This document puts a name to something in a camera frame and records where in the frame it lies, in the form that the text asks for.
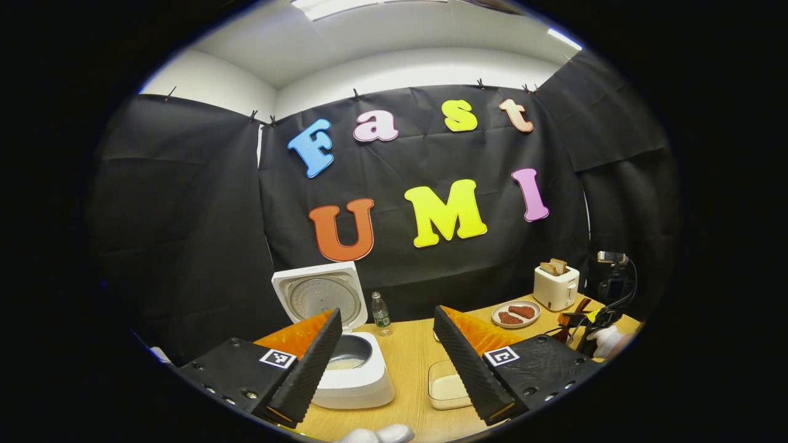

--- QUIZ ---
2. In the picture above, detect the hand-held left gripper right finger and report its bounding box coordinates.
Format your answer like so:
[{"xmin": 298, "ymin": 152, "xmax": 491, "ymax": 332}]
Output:
[{"xmin": 433, "ymin": 305, "xmax": 604, "ymax": 426}]

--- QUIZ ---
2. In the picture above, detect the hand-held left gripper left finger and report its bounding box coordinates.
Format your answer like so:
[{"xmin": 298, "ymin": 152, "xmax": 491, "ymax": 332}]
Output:
[{"xmin": 179, "ymin": 308, "xmax": 344, "ymax": 429}]

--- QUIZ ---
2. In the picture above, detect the white rice cooker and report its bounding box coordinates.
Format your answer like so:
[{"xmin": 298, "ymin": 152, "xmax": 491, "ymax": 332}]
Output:
[{"xmin": 271, "ymin": 261, "xmax": 396, "ymax": 410}]

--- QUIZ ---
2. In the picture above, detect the white toaster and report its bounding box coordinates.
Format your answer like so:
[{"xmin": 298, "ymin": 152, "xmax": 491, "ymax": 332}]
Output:
[{"xmin": 533, "ymin": 258, "xmax": 581, "ymax": 312}]

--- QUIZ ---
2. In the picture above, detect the white round plate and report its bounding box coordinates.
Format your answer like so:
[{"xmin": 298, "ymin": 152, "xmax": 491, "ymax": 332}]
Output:
[{"xmin": 491, "ymin": 300, "xmax": 542, "ymax": 329}]

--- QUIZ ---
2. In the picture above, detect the clear water bottle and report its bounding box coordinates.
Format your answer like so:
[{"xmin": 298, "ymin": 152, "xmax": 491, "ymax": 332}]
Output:
[{"xmin": 371, "ymin": 291, "xmax": 393, "ymax": 337}]

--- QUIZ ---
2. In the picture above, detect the black backdrop cloth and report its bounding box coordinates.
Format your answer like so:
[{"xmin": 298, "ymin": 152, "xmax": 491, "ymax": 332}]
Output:
[{"xmin": 86, "ymin": 49, "xmax": 683, "ymax": 367}]

